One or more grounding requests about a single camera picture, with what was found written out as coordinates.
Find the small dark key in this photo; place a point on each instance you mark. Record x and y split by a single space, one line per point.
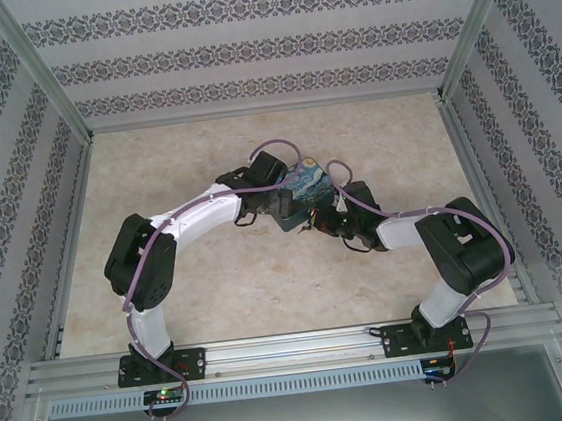
305 228

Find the starry night print metal box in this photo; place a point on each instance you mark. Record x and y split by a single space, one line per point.
310 182

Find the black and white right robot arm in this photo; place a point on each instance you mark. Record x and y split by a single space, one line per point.
477 255

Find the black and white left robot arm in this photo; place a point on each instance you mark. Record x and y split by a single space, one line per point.
141 265

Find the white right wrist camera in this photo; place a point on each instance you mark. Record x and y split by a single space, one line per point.
341 204

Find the aluminium side rail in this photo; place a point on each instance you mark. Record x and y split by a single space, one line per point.
476 175
73 242

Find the aluminium mounting rail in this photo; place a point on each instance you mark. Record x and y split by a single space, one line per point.
295 350

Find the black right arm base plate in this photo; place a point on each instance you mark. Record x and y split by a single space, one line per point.
393 342

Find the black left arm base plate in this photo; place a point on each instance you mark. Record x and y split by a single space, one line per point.
196 362

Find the aluminium frame post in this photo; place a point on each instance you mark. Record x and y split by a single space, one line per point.
42 64
476 19

